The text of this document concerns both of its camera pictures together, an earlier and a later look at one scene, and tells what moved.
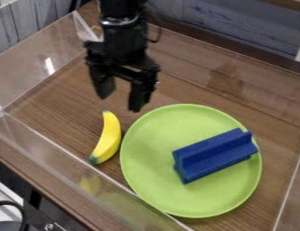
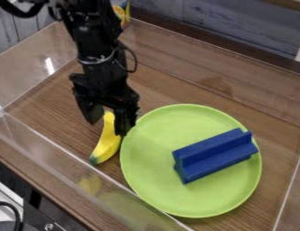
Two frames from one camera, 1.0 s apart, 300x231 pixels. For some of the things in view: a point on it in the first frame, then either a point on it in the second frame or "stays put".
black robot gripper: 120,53 -> 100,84
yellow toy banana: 110,140 stays put
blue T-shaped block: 212,154 stays put
